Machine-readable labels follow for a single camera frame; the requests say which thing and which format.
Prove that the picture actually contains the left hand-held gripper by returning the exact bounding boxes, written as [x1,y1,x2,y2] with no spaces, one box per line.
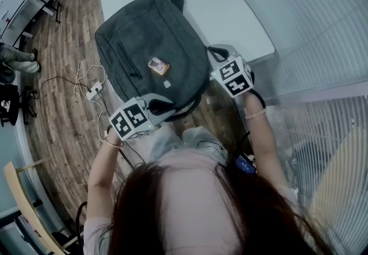
[108,93,176,142]

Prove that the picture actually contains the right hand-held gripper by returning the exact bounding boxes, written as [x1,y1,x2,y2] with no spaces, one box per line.
[210,44,255,98]

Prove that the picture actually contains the dark grey backpack bag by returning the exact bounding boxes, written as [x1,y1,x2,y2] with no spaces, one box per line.
[94,0,230,123]

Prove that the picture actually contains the person's right forearm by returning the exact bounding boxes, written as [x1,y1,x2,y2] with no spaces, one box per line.
[243,93,290,191]

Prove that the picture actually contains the person's left forearm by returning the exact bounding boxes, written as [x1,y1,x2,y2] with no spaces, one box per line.
[86,130,124,220]

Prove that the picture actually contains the white power strip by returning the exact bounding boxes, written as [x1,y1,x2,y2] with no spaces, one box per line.
[86,81,104,101]

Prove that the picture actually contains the orange rimmed picture badge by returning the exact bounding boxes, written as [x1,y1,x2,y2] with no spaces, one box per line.
[148,56,170,76]

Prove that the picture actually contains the person's light grey trousers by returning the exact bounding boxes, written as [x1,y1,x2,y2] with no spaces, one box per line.
[143,124,229,167]

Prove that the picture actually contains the white window blinds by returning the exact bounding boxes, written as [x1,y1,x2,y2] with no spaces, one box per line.
[209,0,368,255]

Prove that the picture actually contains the blue electronic box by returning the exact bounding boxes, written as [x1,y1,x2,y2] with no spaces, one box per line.
[235,153,257,176]

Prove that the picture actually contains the person's pink shirt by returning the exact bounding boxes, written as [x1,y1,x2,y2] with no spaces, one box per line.
[82,149,300,255]

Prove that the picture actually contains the black office chair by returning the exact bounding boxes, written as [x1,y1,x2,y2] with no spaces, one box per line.
[0,82,38,128]

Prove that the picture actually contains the wooden chair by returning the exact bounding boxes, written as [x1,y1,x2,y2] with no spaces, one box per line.
[3,161,83,255]

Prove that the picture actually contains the whiteboard on black stand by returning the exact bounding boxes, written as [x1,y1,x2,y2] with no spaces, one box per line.
[0,0,62,47]

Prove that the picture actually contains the thin bracelet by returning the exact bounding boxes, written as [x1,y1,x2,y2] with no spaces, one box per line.
[103,138,125,149]
[244,108,267,120]

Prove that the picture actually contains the white floor cable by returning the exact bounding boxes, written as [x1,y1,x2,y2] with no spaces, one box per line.
[73,60,109,144]

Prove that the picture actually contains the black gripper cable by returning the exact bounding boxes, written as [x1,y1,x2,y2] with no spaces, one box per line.
[248,89,266,109]
[118,147,136,170]

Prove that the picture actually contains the black floor cable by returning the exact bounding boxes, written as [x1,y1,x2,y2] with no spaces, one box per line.
[39,75,93,96]

